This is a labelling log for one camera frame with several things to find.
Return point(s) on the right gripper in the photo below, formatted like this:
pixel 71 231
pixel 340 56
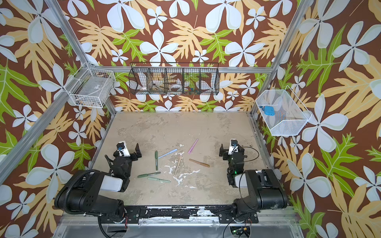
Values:
pixel 231 154

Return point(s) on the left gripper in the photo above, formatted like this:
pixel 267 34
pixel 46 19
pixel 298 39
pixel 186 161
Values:
pixel 131 156

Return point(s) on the brown pen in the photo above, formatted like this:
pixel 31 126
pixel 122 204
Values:
pixel 200 163

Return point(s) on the beige pen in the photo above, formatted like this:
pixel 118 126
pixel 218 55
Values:
pixel 178 166

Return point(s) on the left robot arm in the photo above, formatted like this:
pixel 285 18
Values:
pixel 80 195

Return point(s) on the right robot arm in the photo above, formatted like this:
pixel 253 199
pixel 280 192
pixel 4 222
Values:
pixel 258 190

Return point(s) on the dark green pen lower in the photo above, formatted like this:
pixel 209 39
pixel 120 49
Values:
pixel 148 174

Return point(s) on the pink pen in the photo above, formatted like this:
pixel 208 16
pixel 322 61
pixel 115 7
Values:
pixel 193 145

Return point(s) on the light green pen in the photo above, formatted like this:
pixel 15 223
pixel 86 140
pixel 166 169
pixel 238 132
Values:
pixel 159 179

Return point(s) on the light blue pen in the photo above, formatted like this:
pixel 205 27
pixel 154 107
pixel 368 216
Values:
pixel 168 153

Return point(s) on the blue object in basket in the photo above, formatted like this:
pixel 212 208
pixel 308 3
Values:
pixel 268 110

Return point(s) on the white mesh basket right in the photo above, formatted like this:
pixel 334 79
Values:
pixel 291 114

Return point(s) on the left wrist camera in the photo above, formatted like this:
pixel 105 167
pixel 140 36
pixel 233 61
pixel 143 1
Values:
pixel 122 149

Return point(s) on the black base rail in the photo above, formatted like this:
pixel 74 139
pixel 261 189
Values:
pixel 220 214

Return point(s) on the white wire basket left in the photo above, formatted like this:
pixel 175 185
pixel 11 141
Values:
pixel 91 87

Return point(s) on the black wire basket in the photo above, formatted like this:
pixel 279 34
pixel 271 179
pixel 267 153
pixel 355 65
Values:
pixel 178 78

